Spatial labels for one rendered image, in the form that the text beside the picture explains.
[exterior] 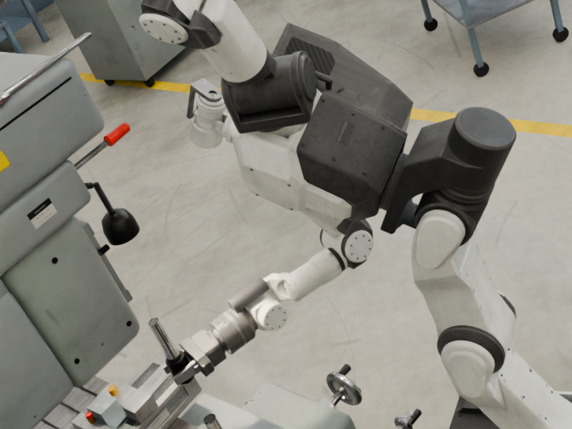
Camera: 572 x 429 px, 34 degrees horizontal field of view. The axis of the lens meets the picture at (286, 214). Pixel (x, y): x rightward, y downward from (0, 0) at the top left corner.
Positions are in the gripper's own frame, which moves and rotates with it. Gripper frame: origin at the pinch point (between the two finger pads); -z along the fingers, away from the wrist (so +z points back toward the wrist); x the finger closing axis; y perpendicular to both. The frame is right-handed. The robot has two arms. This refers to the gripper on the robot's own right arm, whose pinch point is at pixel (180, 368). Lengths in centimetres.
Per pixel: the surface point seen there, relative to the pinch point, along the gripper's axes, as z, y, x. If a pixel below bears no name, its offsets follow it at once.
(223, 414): 4.6, 28.0, -10.6
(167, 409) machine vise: -6.3, 15.9, -10.6
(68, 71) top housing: 9, -74, 7
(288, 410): 19.8, 40.1, -10.0
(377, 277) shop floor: 106, 113, -116
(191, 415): -1.4, 28.0, -17.7
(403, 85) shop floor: 217, 114, -232
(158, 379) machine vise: -3.4, 13.0, -18.4
